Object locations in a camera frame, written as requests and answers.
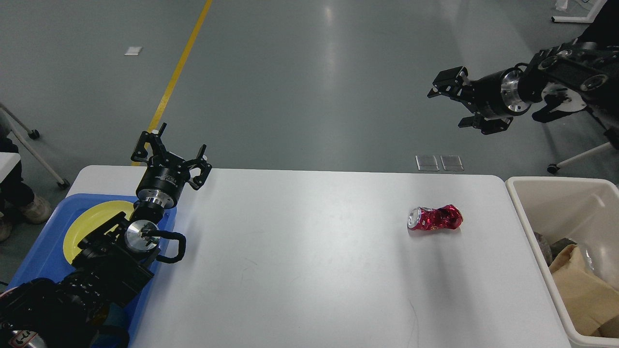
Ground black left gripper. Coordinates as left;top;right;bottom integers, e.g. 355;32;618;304
131;122;213;209

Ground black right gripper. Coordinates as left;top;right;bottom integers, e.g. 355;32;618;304
427;66;532;136

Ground yellow plastic plate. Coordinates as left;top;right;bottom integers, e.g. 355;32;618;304
62;200;133;264

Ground crushed red soda can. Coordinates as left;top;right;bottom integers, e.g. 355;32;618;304
407;204;463;231

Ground teal mug yellow inside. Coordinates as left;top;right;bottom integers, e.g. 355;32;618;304
92;303;130;348

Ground brown paper bag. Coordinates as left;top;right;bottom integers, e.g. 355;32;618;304
549;244;619;338

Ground silver foil bag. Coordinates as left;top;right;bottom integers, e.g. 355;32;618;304
534;232;595;275

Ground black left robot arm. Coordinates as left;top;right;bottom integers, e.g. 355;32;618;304
1;123;212;348

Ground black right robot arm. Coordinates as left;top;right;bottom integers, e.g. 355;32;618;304
427;42;618;148

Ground right floor outlet cover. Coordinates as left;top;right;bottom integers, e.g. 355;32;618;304
440;156;464;172

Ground floor outlet cover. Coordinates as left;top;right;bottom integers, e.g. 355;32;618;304
440;156;464;172
415;156;440;172

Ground left floor outlet cover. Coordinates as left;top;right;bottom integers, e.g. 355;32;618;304
415;156;440;172

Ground white office chair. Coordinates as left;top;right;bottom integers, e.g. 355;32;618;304
546;108;619;175

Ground grey chair leg with caster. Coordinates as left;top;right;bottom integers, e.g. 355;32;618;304
0;103;71;189

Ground person's beige shoe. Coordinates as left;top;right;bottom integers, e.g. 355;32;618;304
17;194;53;225

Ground beige plastic bin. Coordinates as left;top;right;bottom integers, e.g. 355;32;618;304
505;176;619;348

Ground white desk base far right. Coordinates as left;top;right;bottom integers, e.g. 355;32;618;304
551;0;607;24

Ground blue plastic tray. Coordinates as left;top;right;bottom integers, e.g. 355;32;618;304
1;193;177;348

